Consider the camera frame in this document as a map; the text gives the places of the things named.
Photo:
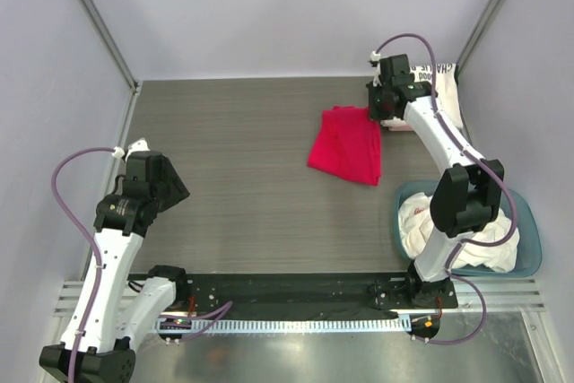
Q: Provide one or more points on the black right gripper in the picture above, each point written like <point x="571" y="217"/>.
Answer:
<point x="375" y="114"/>

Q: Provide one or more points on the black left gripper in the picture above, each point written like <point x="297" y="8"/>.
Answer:
<point x="177" y="190"/>

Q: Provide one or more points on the red t shirt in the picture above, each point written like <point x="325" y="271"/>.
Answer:
<point x="348" y="146"/>

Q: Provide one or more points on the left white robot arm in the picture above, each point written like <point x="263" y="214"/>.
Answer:
<point x="101" y="340"/>

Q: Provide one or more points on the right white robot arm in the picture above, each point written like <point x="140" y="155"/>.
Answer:
<point x="468" y="194"/>

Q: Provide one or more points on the folded pink t shirt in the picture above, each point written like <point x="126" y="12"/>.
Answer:
<point x="400" y="129"/>

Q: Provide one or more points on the folded white printed t shirt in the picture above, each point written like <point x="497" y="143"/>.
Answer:
<point x="446" y="88"/>

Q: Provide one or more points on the crumpled white t shirt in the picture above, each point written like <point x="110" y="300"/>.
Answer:
<point x="415" y="226"/>

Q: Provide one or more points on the blue plastic basket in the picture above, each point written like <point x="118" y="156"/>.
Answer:
<point x="529" y="250"/>

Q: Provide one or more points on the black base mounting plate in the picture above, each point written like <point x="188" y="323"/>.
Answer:
<point x="313" y="297"/>

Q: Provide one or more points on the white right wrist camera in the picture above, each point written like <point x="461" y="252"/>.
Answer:
<point x="374" y="61"/>

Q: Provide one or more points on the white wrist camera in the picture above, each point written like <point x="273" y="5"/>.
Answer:
<point x="374" y="61"/>
<point x="123" y="154"/>

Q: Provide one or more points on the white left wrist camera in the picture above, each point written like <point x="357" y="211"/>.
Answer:
<point x="123" y="154"/>

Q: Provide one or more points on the right aluminium corner post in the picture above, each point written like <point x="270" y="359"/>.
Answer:
<point x="483" y="23"/>

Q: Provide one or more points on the aluminium corner post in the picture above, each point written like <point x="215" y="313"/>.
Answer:
<point x="93" y="14"/>
<point x="483" y="23"/>

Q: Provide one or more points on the aluminium rail frame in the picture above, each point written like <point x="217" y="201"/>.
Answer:
<point x="501" y="295"/>

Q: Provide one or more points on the left aluminium corner post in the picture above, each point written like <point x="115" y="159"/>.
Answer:
<point x="93" y="14"/>

